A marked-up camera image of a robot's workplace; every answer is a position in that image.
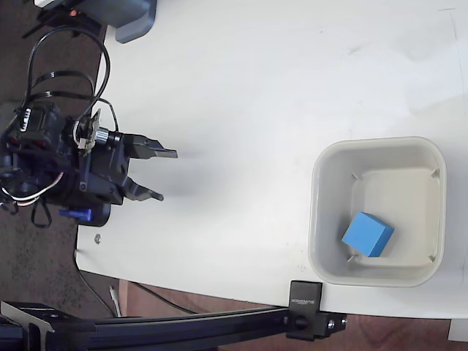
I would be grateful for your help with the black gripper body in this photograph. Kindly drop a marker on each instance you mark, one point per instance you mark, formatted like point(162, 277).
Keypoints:
point(106, 175)

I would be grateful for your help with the blue cube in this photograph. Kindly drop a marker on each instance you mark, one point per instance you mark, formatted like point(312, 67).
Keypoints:
point(365, 234)

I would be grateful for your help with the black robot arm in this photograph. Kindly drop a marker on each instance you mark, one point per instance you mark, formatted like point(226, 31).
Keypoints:
point(40, 146)

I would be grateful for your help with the white square plastic bin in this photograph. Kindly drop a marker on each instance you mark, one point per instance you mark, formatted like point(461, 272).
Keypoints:
point(325, 204)

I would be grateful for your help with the small metal nut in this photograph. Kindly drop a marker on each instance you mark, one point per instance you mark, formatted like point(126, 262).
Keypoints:
point(97, 238)

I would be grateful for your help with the gray device base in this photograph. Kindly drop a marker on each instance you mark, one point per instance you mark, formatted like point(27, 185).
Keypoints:
point(135, 20)

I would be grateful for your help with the black device with red dot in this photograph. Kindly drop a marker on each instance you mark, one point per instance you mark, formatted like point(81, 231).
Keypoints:
point(66, 14)

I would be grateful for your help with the white panel piece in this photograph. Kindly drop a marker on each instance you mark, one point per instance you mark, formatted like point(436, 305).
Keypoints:
point(459, 331)

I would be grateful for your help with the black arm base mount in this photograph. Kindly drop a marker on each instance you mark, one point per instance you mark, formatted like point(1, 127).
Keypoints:
point(101, 214)

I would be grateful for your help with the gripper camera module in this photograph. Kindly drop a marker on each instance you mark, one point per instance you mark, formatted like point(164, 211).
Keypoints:
point(91, 133)

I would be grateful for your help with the black aluminium rail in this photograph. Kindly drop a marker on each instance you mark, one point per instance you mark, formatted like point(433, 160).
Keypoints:
point(164, 329)

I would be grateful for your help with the black table clamp bracket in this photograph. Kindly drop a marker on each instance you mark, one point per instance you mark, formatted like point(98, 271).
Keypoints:
point(305, 311)

